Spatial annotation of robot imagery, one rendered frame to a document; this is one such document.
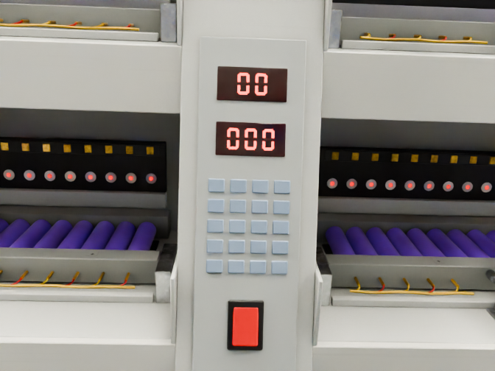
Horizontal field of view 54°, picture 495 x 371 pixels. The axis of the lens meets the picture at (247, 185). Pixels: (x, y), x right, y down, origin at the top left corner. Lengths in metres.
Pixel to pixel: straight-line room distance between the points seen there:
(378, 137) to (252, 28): 0.26
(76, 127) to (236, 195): 0.27
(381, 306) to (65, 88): 0.28
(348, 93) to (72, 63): 0.19
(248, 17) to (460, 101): 0.16
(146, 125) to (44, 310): 0.23
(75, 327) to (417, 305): 0.26
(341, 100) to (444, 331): 0.19
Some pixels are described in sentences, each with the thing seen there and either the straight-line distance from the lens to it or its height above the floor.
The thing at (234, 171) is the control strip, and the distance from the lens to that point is 0.32.
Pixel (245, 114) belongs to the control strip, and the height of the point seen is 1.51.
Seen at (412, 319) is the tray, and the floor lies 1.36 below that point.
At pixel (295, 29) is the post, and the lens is 0.34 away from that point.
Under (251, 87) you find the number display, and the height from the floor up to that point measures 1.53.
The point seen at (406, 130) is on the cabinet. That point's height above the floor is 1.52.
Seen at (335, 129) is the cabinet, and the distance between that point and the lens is 0.54.
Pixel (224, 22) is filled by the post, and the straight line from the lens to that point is 0.33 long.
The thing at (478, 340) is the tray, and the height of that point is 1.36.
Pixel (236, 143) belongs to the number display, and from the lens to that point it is 0.32.
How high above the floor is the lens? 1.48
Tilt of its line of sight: 3 degrees down
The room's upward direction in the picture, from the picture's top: 2 degrees clockwise
